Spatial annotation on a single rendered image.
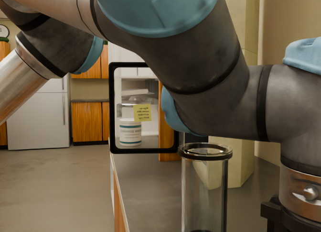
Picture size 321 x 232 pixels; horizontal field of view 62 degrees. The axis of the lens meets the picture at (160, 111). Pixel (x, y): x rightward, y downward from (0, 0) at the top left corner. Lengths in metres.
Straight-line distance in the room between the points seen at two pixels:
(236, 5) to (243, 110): 0.73
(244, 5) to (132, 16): 0.82
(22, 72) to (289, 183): 0.48
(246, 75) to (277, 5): 1.16
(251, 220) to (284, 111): 0.57
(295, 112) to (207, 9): 0.12
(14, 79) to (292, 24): 1.07
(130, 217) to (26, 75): 0.44
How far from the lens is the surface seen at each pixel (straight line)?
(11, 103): 0.60
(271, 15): 1.42
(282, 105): 0.24
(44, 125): 5.84
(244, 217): 0.80
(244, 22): 0.96
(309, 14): 1.23
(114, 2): 0.16
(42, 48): 0.55
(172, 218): 0.76
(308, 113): 0.24
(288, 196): 0.27
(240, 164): 0.97
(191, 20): 0.17
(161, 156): 1.26
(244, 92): 0.25
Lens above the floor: 1.29
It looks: 6 degrees down
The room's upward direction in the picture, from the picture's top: straight up
